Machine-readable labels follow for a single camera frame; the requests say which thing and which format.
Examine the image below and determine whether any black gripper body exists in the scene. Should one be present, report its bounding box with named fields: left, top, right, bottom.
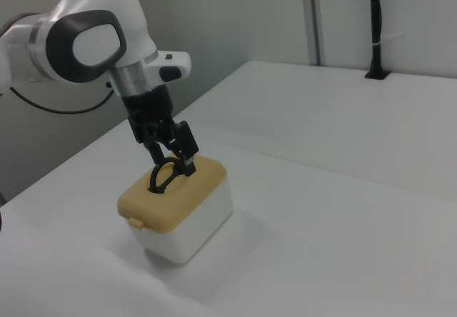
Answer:
left=121, top=85, right=176, bottom=132

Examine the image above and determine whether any black lid handle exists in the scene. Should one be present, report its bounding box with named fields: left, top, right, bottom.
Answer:
left=148, top=158, right=187, bottom=195

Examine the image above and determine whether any tan tool case lid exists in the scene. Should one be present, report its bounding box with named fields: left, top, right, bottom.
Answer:
left=117, top=154, right=227, bottom=234

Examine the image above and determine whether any white plastic tool case box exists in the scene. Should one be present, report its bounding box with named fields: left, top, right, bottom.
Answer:
left=128, top=177, right=234, bottom=264

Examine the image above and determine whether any black clamped pole stand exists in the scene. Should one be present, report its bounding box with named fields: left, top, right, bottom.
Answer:
left=363, top=0, right=391, bottom=81

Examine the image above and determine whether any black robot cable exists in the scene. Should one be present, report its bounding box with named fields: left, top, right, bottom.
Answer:
left=9, top=82, right=116, bottom=114

